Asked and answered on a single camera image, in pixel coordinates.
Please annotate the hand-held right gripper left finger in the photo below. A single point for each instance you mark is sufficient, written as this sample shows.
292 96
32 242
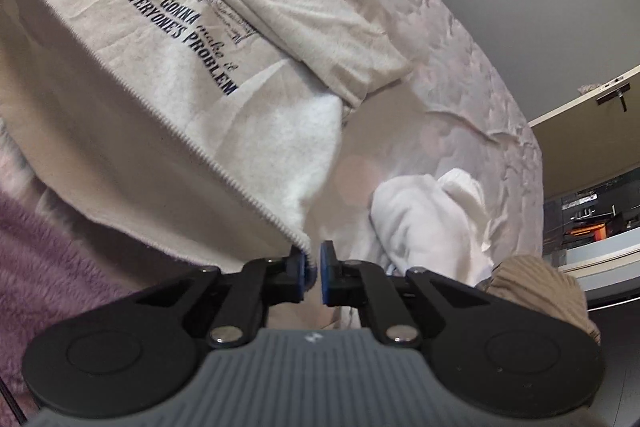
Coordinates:
300 277

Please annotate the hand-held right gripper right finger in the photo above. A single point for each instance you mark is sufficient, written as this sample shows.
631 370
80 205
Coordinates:
327 274

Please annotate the cream printed sweatshirt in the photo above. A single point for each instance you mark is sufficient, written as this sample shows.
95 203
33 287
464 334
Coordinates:
125 107

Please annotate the white crumpled cloth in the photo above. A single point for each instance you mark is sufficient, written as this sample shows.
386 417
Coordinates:
425 217

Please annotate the tan ribbed knit garment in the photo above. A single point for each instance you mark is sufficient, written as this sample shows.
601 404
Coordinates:
535 284

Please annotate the white pink-dotted bed cover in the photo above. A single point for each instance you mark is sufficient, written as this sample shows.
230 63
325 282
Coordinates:
450 72

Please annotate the purple fuzzy blanket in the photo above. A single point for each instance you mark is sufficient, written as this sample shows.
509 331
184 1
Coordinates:
50 267

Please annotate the dark shelf unit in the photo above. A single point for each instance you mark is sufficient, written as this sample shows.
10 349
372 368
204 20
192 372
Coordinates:
590 217

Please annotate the white door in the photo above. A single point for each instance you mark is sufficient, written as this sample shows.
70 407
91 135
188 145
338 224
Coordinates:
585 99

